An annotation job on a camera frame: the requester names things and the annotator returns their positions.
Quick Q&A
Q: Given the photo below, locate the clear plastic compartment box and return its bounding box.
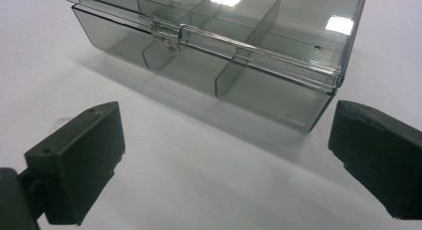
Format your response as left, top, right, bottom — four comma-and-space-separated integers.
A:
64, 0, 369, 134

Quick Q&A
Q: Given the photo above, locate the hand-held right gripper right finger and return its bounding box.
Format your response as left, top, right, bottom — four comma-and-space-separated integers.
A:
327, 100, 422, 221

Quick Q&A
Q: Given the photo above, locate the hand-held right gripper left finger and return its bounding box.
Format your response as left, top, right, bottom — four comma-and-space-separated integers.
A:
23, 101, 126, 226

